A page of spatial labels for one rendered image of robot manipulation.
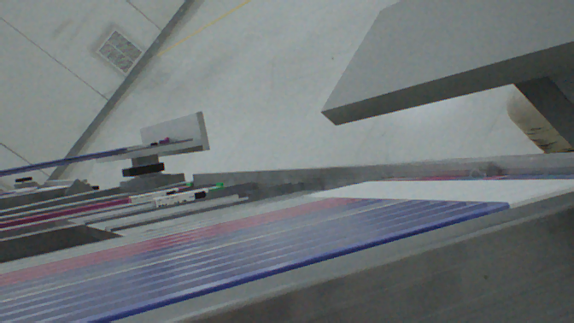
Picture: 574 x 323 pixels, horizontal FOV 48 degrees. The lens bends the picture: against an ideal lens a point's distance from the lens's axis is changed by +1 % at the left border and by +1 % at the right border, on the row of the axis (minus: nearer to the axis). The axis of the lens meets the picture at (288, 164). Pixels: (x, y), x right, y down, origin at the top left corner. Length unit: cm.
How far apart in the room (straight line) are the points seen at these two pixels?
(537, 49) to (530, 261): 51
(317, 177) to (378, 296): 39
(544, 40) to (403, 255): 56
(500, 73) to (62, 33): 795
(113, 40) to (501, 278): 849
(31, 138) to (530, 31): 778
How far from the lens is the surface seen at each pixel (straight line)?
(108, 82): 858
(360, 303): 22
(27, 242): 87
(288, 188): 62
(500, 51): 81
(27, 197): 164
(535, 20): 82
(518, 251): 27
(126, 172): 91
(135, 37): 878
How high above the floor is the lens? 98
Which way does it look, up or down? 22 degrees down
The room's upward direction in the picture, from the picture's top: 50 degrees counter-clockwise
